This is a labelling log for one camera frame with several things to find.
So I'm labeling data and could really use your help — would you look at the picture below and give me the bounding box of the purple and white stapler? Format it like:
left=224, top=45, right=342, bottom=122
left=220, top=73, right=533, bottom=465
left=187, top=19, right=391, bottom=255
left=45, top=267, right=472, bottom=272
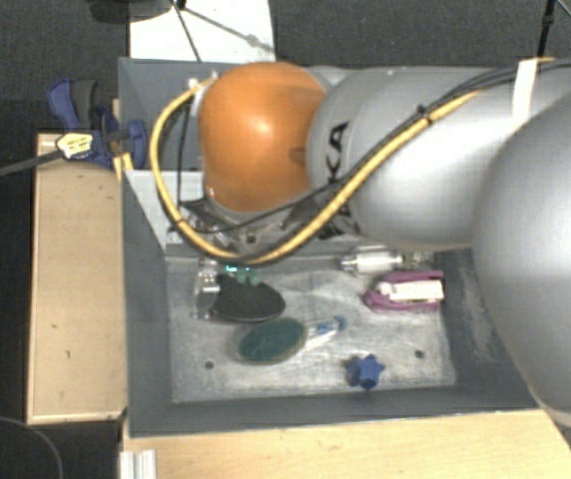
left=362, top=268, right=447, bottom=314

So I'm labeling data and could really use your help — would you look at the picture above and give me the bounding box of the blue star-shaped toy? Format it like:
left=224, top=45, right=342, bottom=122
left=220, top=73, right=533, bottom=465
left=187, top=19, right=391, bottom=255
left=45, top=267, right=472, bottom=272
left=343, top=352, right=386, bottom=391

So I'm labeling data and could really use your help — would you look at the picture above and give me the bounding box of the black flat oval piece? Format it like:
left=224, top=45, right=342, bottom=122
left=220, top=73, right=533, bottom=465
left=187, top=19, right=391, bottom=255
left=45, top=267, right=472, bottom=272
left=210, top=272, right=287, bottom=324

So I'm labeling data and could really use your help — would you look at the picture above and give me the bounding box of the pale wood board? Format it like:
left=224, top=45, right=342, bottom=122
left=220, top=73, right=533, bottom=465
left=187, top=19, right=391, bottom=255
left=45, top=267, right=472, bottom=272
left=25, top=132, right=130, bottom=426

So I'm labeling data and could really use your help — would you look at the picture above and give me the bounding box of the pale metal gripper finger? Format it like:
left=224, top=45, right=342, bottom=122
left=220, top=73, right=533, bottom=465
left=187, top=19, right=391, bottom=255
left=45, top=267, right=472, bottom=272
left=197, top=258, right=222, bottom=291
left=192, top=287, right=224, bottom=321

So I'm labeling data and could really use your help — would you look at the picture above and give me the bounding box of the grey metal bin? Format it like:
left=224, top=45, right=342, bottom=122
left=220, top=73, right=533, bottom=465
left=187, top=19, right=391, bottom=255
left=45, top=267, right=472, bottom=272
left=117, top=56, right=541, bottom=438

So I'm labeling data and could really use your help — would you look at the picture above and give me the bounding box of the clear tube with blue cap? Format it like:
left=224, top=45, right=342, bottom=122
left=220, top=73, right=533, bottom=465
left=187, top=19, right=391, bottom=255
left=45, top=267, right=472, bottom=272
left=303, top=314, right=349, bottom=352

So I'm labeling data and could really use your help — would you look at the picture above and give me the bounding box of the white and clear cylinder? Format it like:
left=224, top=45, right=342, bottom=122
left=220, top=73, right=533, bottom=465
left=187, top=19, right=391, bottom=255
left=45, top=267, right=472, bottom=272
left=339, top=248, right=437, bottom=275

